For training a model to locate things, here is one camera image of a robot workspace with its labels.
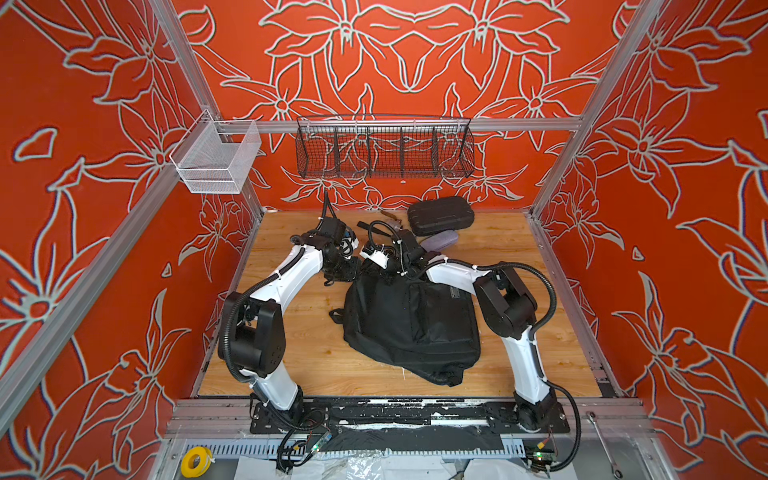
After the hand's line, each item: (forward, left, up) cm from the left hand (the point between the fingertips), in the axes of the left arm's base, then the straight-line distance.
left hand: (357, 273), depth 87 cm
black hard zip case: (+32, -27, -5) cm, 42 cm away
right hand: (+6, -1, -5) cm, 7 cm away
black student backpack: (-11, -19, -10) cm, 24 cm away
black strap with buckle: (+26, -3, -8) cm, 27 cm away
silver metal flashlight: (+36, -10, -12) cm, 39 cm away
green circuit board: (-41, -47, -13) cm, 64 cm away
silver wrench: (-43, -63, -11) cm, 77 cm away
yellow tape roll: (-45, +31, -11) cm, 56 cm away
